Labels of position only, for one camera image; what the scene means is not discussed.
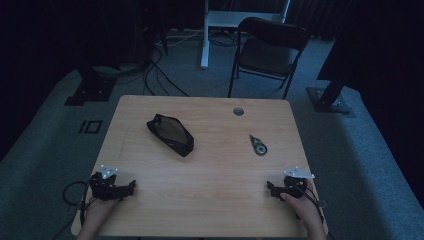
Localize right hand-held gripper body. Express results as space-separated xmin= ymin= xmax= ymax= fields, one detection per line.
xmin=271 ymin=166 xmax=316 ymax=200

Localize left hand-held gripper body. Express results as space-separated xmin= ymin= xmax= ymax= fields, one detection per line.
xmin=88 ymin=164 xmax=132 ymax=202

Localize correction tape dispenser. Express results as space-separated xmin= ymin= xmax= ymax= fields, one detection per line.
xmin=249 ymin=133 xmax=268 ymax=157

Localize black mesh pencil case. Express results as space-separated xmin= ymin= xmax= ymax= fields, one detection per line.
xmin=146 ymin=113 xmax=195 ymax=158

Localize person's left hand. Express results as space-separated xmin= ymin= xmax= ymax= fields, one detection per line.
xmin=81 ymin=196 xmax=124 ymax=234

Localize person's right hand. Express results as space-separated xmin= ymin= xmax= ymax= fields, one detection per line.
xmin=279 ymin=179 xmax=324 ymax=234

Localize black stand base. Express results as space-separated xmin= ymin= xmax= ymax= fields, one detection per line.
xmin=306 ymin=78 xmax=356 ymax=118
xmin=64 ymin=66 xmax=118 ymax=107

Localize black folding chair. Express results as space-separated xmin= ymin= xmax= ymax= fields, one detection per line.
xmin=227 ymin=17 xmax=310 ymax=100

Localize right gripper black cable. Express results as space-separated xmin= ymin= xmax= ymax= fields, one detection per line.
xmin=301 ymin=185 xmax=329 ymax=225

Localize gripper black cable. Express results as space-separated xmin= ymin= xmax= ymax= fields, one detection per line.
xmin=301 ymin=185 xmax=329 ymax=225
xmin=62 ymin=179 xmax=98 ymax=226

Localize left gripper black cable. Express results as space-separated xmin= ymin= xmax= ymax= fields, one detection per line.
xmin=62 ymin=179 xmax=98 ymax=226

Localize black floor cables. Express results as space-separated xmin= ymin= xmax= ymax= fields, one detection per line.
xmin=142 ymin=46 xmax=190 ymax=98

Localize white desk frame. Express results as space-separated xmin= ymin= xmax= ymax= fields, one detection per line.
xmin=200 ymin=0 xmax=292 ymax=70

